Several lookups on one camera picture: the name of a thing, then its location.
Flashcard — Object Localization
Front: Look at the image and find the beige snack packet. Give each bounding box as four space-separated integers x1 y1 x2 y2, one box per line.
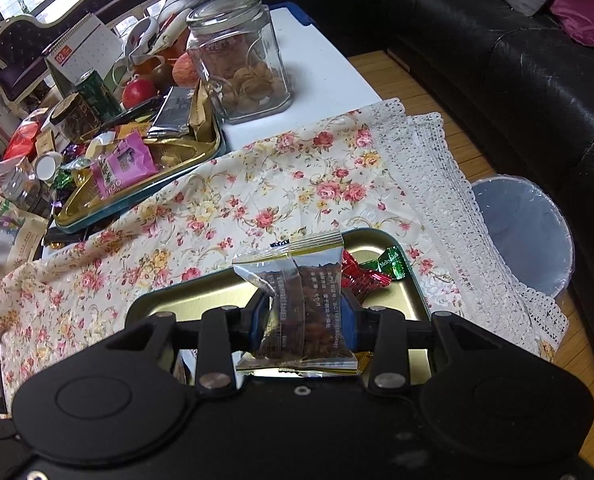
189 80 217 141

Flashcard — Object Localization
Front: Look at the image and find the tree-print paper pouch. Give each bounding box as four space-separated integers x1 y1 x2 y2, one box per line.
0 197 50 278

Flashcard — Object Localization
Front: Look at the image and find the silver grey snack bag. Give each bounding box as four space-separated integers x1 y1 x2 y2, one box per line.
147 86 194 140

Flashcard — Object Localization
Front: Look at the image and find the green foil candy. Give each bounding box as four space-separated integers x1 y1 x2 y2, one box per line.
52 167 80 191

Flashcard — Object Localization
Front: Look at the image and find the green foil snack packet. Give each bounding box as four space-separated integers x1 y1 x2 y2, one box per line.
364 246 410 281

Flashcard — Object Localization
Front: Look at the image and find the red apple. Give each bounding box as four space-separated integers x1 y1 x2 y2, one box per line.
172 52 200 87
122 77 158 110

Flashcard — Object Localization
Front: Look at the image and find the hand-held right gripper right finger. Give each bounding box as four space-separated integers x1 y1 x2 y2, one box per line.
341 291 509 396

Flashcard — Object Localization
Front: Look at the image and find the small white cup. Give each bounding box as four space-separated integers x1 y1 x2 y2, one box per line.
33 151 60 183

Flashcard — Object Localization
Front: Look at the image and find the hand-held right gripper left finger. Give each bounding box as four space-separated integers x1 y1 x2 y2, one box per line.
103 291 274 395

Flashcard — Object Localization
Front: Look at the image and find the gold tin tray with dividers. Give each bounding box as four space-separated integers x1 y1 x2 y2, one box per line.
53 87 226 233

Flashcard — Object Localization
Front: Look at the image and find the black snack bar packet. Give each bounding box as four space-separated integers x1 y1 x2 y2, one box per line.
42 227 108 251

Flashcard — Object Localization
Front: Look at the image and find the white desk calendar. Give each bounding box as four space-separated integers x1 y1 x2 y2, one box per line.
44 12 122 96

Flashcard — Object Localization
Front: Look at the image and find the floral tablecloth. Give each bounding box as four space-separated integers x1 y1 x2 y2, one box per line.
0 99 570 401

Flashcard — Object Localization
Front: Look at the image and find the large glass jar with walnuts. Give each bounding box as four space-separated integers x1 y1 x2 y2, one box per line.
186 0 294 125

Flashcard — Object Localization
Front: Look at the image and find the brown kiwi fruit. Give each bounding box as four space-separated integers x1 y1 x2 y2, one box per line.
152 62 174 88

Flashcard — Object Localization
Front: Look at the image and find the pink snack packet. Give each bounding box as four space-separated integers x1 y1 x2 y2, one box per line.
91 132 159 198

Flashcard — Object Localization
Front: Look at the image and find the clear packet with brown snack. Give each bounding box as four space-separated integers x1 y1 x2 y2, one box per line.
232 232 359 376

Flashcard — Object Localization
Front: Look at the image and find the trash bin with plastic liner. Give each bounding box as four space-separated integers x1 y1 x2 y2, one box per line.
470 175 575 301

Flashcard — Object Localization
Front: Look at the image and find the purple tufted chaise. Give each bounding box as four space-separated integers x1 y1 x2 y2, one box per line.
0 0 178 106

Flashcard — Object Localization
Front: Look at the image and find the glass jar with dark contents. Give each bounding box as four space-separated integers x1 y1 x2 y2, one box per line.
0 165 52 218

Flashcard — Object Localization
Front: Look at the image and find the glass jar with brown snack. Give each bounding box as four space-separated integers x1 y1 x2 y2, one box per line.
49 92 102 143

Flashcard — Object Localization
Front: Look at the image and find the black leather sofa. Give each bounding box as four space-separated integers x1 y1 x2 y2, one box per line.
157 0 594 411

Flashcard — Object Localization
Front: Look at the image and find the green drink can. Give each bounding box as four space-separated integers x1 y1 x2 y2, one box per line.
74 70 122 118

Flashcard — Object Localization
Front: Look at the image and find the red foil snack packet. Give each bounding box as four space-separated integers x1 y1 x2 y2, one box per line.
341 250 393 306

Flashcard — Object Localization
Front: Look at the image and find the red snack bag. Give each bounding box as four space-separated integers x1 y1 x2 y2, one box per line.
2 120 42 161

